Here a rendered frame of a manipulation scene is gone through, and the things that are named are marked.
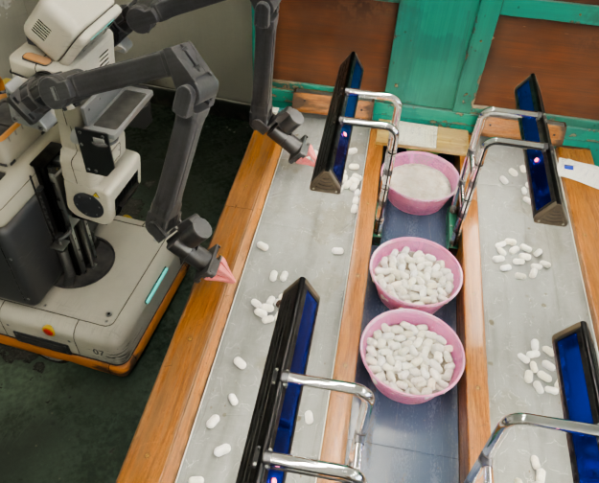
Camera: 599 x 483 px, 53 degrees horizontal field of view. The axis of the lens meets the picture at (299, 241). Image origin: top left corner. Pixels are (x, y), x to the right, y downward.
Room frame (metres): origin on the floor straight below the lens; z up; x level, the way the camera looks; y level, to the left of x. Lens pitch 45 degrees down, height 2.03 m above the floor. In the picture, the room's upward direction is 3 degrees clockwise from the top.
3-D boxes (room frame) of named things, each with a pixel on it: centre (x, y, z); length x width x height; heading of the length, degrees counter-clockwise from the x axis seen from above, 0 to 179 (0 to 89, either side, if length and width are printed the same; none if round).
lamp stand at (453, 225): (1.40, -0.57, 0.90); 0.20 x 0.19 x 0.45; 173
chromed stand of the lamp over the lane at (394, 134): (1.45, -0.18, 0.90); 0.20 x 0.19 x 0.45; 173
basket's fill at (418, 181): (1.60, -0.40, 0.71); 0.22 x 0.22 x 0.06
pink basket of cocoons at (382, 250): (1.16, -0.34, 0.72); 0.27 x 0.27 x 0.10
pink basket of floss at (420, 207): (1.60, -0.40, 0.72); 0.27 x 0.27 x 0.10
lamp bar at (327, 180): (1.47, -0.10, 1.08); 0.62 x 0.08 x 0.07; 173
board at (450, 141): (1.81, -0.43, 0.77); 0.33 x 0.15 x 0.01; 83
